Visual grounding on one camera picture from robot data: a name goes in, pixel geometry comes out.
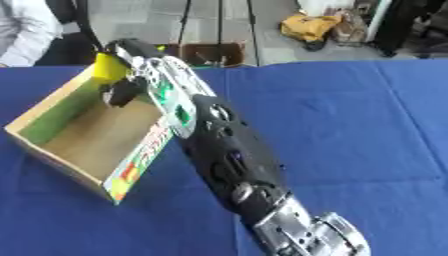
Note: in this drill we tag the brown bag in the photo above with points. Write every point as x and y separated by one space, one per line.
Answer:
351 29

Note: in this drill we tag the yellow block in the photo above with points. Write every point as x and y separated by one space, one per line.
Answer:
108 68

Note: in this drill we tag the brown cardboard box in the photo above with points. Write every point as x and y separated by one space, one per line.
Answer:
204 53

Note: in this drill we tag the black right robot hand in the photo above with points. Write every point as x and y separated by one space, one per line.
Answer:
123 92

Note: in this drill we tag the person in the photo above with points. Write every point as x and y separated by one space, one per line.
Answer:
23 30

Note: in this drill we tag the yellow bag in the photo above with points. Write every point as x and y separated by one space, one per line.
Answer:
308 28

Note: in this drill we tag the tan cardboard box green inside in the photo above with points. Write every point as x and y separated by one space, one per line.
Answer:
99 140

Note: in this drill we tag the black tripod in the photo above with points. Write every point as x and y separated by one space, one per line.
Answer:
219 26

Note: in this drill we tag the black chair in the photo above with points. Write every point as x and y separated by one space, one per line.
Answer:
70 50

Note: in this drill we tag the silver and black right robot arm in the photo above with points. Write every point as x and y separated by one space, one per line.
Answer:
233 156

